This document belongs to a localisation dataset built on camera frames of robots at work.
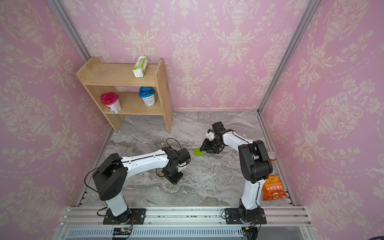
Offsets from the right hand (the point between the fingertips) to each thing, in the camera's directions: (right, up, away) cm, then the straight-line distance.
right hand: (203, 149), depth 94 cm
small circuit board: (-41, -36, -21) cm, 59 cm away
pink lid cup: (-52, +30, -11) cm, 61 cm away
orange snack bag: (+36, -18, -16) cm, 43 cm away
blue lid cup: (-33, +34, -6) cm, 48 cm away
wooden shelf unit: (-54, +42, +16) cm, 70 cm away
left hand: (-16, -16, -11) cm, 26 cm away
